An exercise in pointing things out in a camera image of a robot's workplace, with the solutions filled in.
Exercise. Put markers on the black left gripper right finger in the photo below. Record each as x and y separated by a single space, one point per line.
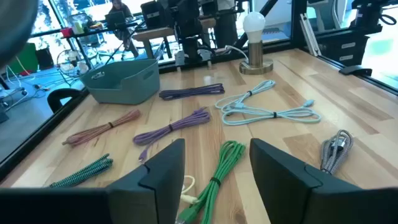
280 186

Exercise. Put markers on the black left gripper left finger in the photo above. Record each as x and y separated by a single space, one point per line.
155 193

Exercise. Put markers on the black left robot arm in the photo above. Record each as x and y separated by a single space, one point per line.
15 25

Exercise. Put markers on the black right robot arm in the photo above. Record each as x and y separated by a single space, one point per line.
186 18

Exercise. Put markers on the teal plastic bin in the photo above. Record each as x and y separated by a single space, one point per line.
124 87

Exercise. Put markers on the brass lamp with white bulb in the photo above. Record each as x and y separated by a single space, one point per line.
255 53

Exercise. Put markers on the black chair back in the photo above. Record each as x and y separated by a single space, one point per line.
56 96

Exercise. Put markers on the black table clamp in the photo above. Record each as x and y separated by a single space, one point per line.
356 70

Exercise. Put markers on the black storage drawers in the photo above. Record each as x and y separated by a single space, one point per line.
335 46

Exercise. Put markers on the silver aluminium profile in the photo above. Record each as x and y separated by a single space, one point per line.
311 37

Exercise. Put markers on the wooden side table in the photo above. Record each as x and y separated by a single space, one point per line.
155 32

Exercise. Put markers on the person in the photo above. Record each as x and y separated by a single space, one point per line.
122 12
225 28

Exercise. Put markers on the red cup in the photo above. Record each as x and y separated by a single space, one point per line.
66 32

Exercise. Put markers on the green panel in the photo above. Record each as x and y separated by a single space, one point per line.
26 59

